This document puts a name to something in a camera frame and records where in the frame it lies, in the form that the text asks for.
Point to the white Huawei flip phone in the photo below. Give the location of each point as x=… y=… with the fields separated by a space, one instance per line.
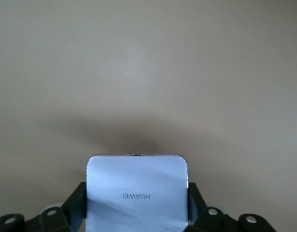
x=138 y=178

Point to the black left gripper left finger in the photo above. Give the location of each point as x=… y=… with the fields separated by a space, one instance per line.
x=75 y=205

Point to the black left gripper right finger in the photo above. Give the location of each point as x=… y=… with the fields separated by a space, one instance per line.
x=199 y=210

